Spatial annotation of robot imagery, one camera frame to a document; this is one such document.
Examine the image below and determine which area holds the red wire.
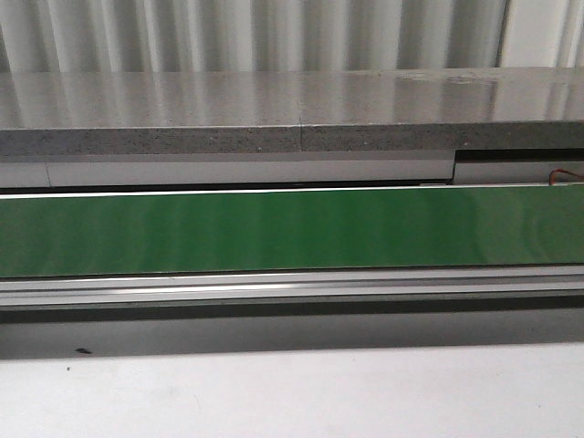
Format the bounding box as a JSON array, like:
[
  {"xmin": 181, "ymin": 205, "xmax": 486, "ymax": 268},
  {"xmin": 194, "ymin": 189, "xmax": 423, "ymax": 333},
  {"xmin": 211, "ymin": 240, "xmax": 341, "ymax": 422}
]
[{"xmin": 548, "ymin": 168, "xmax": 584, "ymax": 186}]

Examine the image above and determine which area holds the white corrugated curtain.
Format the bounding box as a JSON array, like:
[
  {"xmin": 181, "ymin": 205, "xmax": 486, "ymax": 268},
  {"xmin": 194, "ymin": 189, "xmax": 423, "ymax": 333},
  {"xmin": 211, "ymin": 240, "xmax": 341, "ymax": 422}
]
[{"xmin": 1, "ymin": 1, "xmax": 583, "ymax": 73}]

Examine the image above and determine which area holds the aluminium conveyor frame rail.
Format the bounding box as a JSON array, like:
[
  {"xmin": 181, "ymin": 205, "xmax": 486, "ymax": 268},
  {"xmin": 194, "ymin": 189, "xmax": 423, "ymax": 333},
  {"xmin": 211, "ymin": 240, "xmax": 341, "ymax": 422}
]
[{"xmin": 1, "ymin": 266, "xmax": 583, "ymax": 308}]

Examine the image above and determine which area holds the green conveyor belt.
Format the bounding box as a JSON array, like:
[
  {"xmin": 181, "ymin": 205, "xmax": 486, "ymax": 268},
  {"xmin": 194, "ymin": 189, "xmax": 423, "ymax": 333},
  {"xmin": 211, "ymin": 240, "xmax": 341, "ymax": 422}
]
[{"xmin": 1, "ymin": 185, "xmax": 583, "ymax": 278}]

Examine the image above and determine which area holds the grey stone countertop slab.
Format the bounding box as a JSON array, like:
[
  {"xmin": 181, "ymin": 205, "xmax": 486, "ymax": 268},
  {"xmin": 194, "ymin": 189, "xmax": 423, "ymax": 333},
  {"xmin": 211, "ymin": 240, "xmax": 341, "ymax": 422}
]
[{"xmin": 1, "ymin": 68, "xmax": 583, "ymax": 158}]

